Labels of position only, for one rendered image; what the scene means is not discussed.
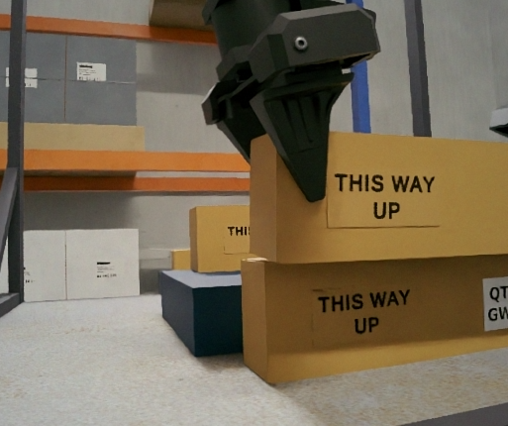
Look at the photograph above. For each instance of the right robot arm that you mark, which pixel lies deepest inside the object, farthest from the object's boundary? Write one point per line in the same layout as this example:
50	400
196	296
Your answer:
311	4

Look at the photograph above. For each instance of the brown cardboard carton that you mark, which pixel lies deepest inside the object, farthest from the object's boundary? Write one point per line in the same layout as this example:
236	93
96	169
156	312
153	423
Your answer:
180	260
317	319
219	237
387	197

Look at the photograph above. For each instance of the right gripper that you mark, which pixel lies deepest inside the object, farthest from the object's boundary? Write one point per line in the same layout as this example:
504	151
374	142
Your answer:
293	108

